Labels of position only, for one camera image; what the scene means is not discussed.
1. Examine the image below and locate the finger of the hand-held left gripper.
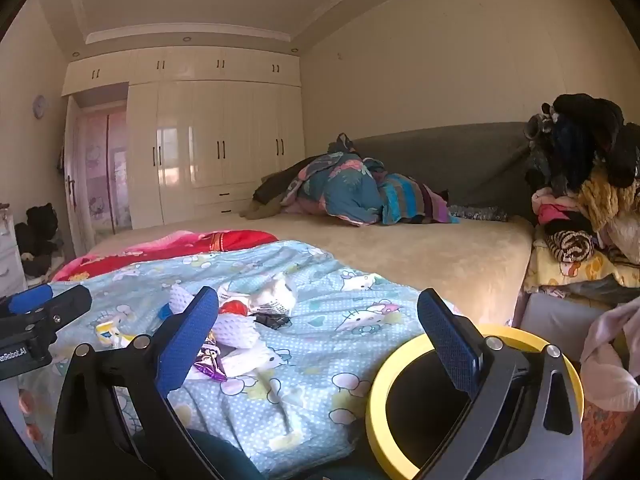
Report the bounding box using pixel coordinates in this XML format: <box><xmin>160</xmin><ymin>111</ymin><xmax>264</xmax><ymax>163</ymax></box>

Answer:
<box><xmin>0</xmin><ymin>284</ymin><xmax>54</xmax><ymax>317</ymax></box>
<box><xmin>27</xmin><ymin>285</ymin><xmax>93</xmax><ymax>333</ymax></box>

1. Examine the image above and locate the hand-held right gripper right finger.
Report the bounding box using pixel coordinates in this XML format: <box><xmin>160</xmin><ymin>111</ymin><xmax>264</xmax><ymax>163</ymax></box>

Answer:
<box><xmin>400</xmin><ymin>287</ymin><xmax>586</xmax><ymax>480</ymax></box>

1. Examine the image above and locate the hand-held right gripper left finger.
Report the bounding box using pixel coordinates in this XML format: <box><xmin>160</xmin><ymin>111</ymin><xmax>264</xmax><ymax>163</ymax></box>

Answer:
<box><xmin>52</xmin><ymin>286</ymin><xmax>226</xmax><ymax>480</ymax></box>

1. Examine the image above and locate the purple foil wrapper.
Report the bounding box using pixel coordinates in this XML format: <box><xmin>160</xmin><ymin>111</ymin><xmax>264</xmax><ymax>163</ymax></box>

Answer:
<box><xmin>192</xmin><ymin>340</ymin><xmax>228</xmax><ymax>382</ymax></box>

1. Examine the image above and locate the yellow white wrapper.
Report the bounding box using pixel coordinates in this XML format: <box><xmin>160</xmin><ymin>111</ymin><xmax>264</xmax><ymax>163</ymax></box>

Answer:
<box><xmin>95</xmin><ymin>322</ymin><xmax>131</xmax><ymax>348</ymax></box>

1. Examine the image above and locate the black wrapper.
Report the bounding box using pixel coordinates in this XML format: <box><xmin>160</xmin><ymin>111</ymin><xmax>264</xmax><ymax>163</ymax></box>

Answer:
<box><xmin>250</xmin><ymin>311</ymin><xmax>292</xmax><ymax>331</ymax></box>

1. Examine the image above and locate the yellow-rimmed black bin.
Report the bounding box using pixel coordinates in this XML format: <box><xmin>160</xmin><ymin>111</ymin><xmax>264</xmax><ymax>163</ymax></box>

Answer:
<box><xmin>365</xmin><ymin>324</ymin><xmax>585</xmax><ymax>480</ymax></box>

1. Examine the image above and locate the white plastic bag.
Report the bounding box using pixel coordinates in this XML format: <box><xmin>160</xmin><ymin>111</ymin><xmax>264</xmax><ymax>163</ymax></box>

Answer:
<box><xmin>245</xmin><ymin>272</ymin><xmax>298</xmax><ymax>316</ymax></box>

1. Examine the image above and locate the white dresser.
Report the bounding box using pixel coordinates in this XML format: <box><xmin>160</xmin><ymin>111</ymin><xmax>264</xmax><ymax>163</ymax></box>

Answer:
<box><xmin>0</xmin><ymin>210</ymin><xmax>28</xmax><ymax>301</ymax></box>

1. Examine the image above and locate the black plush toy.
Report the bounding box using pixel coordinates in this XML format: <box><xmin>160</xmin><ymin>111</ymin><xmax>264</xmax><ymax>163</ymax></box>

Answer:
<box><xmin>14</xmin><ymin>203</ymin><xmax>63</xmax><ymax>278</ymax></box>

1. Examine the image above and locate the red blanket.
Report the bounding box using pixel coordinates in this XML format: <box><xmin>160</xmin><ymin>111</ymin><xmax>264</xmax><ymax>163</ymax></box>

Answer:
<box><xmin>50</xmin><ymin>229</ymin><xmax>278</xmax><ymax>283</ymax></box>

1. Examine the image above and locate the beige bed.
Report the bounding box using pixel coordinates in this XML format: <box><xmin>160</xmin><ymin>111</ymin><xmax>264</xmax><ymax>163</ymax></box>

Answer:
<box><xmin>85</xmin><ymin>212</ymin><xmax>536</xmax><ymax>331</ymax></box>

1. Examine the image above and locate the grey storage box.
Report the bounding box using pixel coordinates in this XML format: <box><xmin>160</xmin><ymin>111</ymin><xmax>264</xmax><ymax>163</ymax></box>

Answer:
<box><xmin>520</xmin><ymin>292</ymin><xmax>616</xmax><ymax>361</ymax></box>

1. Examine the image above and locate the white door leaf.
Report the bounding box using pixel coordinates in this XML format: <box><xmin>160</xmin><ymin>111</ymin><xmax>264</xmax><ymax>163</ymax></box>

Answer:
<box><xmin>64</xmin><ymin>95</ymin><xmax>91</xmax><ymax>258</ymax></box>

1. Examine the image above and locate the light blue cartoon blanket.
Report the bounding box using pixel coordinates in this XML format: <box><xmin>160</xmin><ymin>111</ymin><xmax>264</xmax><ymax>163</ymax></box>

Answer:
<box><xmin>20</xmin><ymin>240</ymin><xmax>458</xmax><ymax>478</ymax></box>

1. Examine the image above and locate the dark patterned cloth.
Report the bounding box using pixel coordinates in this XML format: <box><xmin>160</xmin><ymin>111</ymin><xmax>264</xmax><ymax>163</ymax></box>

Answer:
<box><xmin>447</xmin><ymin>204</ymin><xmax>511</xmax><ymax>223</ymax></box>

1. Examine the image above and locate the pink cartoon glass door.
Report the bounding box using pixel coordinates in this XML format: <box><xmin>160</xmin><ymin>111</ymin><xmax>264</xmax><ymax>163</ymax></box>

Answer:
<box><xmin>77</xmin><ymin>110</ymin><xmax>133</xmax><ymax>233</ymax></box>

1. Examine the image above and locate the yellow cartoon blanket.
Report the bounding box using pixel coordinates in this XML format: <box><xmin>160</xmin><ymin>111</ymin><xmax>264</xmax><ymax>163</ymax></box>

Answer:
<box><xmin>522</xmin><ymin>237</ymin><xmax>640</xmax><ymax>293</ymax></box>

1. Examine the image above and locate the striped blanket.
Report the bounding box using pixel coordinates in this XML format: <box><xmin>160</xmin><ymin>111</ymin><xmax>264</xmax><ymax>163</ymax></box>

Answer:
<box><xmin>377</xmin><ymin>172</ymin><xmax>461</xmax><ymax>226</ymax></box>

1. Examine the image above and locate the zebra striped garment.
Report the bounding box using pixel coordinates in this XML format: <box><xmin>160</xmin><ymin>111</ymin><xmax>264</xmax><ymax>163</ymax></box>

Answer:
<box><xmin>544</xmin><ymin>230</ymin><xmax>596</xmax><ymax>263</ymax></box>

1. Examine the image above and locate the pale pink cloth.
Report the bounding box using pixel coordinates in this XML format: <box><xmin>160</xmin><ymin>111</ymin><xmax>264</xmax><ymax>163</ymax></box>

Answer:
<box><xmin>580</xmin><ymin>297</ymin><xmax>640</xmax><ymax>411</ymax></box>

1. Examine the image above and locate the dark olive garment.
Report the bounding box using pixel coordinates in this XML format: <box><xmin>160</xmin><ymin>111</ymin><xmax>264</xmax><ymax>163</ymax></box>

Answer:
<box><xmin>239</xmin><ymin>157</ymin><xmax>321</xmax><ymax>221</ymax></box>

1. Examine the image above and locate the pink garment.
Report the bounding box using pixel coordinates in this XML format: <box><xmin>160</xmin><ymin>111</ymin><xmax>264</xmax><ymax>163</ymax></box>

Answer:
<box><xmin>531</xmin><ymin>187</ymin><xmax>596</xmax><ymax>227</ymax></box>

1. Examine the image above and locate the floral quilt bundle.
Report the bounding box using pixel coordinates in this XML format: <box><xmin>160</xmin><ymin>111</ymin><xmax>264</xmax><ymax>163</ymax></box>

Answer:
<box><xmin>282</xmin><ymin>132</ymin><xmax>388</xmax><ymax>228</ymax></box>

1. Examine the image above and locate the mustard knitted garment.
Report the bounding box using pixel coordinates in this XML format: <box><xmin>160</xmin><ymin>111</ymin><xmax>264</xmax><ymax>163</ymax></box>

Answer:
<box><xmin>580</xmin><ymin>167</ymin><xmax>640</xmax><ymax>233</ymax></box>

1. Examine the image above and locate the cream glossy wardrobe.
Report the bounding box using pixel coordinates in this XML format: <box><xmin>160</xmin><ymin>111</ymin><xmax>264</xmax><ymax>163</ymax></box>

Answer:
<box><xmin>61</xmin><ymin>45</ymin><xmax>307</xmax><ymax>226</ymax></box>

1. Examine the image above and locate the black clothes pile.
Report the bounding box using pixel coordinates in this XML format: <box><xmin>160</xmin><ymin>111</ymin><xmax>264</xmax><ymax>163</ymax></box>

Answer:
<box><xmin>522</xmin><ymin>92</ymin><xmax>640</xmax><ymax>193</ymax></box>

